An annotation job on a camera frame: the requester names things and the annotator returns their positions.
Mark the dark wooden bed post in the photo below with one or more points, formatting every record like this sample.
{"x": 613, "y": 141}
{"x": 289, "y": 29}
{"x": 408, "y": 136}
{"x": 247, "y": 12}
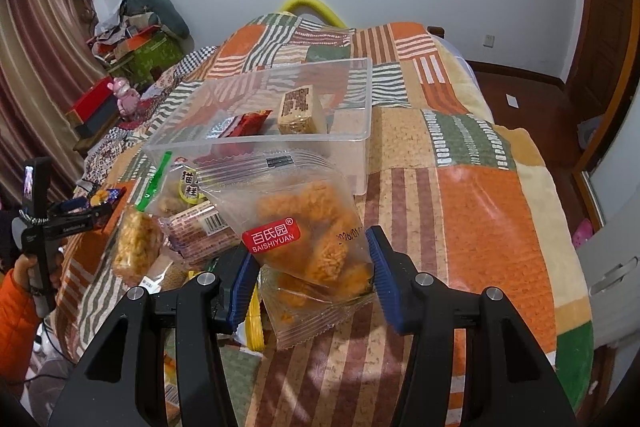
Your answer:
{"x": 436, "y": 32}

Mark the silver snack packet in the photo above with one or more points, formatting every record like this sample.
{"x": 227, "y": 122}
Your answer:
{"x": 220, "y": 127}

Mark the white paper sheet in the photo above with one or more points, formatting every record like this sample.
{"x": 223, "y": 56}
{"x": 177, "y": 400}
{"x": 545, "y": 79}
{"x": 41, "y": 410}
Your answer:
{"x": 513, "y": 101}

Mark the green printed bag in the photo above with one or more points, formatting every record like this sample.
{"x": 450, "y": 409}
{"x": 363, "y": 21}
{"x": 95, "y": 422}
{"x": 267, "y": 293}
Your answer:
{"x": 150, "y": 54}

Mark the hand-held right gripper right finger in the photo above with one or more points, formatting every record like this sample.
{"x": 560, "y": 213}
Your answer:
{"x": 385, "y": 279}

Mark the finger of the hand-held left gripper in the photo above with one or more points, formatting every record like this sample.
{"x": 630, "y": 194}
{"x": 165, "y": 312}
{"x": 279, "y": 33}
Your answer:
{"x": 75, "y": 206}
{"x": 75, "y": 227}

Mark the yellow puffed rice bar packet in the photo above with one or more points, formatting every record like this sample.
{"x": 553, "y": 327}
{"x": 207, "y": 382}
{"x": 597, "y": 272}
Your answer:
{"x": 134, "y": 242}

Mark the grey pillow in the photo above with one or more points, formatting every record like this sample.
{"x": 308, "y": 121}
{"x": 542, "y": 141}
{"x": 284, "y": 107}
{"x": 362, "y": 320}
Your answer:
{"x": 165, "y": 9}

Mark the floral bedsheet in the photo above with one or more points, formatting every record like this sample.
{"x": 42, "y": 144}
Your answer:
{"x": 135, "y": 127}

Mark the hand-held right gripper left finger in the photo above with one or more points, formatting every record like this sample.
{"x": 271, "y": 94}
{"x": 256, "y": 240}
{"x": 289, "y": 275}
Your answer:
{"x": 240, "y": 288}

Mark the white mattress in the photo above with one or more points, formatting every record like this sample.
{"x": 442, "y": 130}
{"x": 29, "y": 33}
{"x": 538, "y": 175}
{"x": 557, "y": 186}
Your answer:
{"x": 457, "y": 54}

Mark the pile of clothes and boxes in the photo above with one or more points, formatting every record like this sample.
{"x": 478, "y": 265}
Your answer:
{"x": 117, "y": 32}

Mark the black and white checkered quilt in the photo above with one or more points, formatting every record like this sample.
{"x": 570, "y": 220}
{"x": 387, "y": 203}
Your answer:
{"x": 197, "y": 59}

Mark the yellow snack packet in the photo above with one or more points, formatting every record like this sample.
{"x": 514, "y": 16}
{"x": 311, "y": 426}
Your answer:
{"x": 254, "y": 322}

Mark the yellow foam tube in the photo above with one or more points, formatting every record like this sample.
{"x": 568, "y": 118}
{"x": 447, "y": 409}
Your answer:
{"x": 320, "y": 4}

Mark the white wall socket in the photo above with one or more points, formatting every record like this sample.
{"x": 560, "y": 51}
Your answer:
{"x": 489, "y": 40}

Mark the clear orange cracker packet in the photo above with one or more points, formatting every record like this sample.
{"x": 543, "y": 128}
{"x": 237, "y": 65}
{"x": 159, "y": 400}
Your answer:
{"x": 305, "y": 317}

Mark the clear plastic container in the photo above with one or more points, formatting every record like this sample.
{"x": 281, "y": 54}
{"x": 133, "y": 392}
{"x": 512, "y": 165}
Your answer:
{"x": 350, "y": 157}

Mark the wooden door frame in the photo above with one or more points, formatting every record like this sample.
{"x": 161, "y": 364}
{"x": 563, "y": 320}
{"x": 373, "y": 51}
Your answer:
{"x": 605, "y": 32}

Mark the person's left hand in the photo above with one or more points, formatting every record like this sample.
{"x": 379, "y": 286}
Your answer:
{"x": 25, "y": 264}

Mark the brown wafer packet with barcode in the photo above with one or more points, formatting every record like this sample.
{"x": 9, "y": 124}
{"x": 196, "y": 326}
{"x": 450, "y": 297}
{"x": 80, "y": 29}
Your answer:
{"x": 200, "y": 229}

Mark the pink toy figure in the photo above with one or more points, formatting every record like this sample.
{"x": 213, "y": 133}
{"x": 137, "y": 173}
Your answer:
{"x": 127, "y": 97}

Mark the blue and orange snack packet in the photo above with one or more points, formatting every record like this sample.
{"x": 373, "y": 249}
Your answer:
{"x": 105, "y": 199}

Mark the striped brown curtain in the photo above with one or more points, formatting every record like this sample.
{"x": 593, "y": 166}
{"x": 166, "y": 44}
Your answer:
{"x": 35, "y": 57}

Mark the orange patchwork blanket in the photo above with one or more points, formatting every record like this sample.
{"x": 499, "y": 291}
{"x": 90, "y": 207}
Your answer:
{"x": 475, "y": 217}

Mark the orange cracker packet red label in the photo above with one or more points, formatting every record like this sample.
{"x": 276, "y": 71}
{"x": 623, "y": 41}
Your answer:
{"x": 300, "y": 217}

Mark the red box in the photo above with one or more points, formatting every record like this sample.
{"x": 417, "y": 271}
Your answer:
{"x": 92, "y": 99}

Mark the green striped clear snack packet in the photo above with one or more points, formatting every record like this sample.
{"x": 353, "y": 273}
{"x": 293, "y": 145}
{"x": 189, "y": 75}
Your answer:
{"x": 172, "y": 192}

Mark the white appliance with stickers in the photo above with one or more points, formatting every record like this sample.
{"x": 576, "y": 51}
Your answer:
{"x": 610, "y": 287}

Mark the pink slipper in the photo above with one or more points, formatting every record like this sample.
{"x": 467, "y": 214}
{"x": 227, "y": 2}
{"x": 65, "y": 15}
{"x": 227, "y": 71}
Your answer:
{"x": 582, "y": 234}

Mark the red snack packet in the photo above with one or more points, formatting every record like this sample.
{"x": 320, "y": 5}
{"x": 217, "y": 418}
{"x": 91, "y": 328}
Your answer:
{"x": 250, "y": 122}

